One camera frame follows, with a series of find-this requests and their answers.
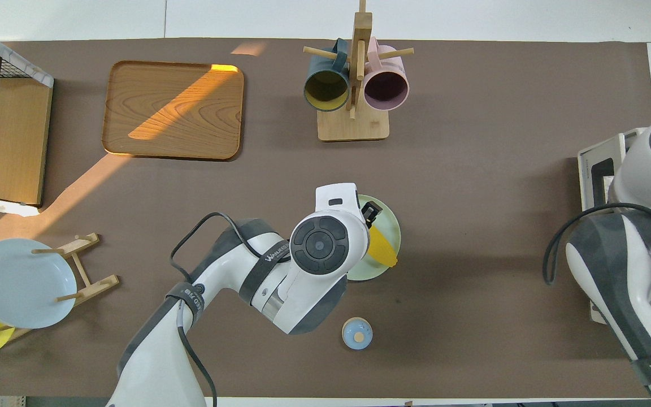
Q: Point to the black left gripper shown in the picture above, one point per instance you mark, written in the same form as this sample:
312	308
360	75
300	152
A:
372	213

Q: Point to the pale green plate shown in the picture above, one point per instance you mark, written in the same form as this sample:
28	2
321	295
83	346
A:
390	226

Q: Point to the yellow corn cob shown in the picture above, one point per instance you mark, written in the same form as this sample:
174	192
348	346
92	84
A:
383	249

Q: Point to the white toaster oven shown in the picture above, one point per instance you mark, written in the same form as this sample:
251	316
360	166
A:
597	169

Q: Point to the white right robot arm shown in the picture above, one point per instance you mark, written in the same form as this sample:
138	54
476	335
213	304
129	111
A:
630	271

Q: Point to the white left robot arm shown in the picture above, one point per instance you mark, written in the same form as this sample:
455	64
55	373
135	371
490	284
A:
303	265

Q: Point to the wooden mug rack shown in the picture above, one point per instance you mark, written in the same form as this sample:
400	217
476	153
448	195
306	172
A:
354	127

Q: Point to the brown table mat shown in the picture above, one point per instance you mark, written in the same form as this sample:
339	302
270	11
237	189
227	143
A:
472	254

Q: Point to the pink mug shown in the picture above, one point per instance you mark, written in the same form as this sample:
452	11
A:
386	90

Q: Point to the dark blue mug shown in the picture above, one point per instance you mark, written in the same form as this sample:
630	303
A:
326	90

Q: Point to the wooden tray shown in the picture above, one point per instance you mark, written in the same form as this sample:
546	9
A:
173	113

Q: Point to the wooden plate rack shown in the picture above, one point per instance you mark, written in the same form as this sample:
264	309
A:
96	285

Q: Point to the light blue plate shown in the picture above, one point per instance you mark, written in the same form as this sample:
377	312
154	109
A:
20	282

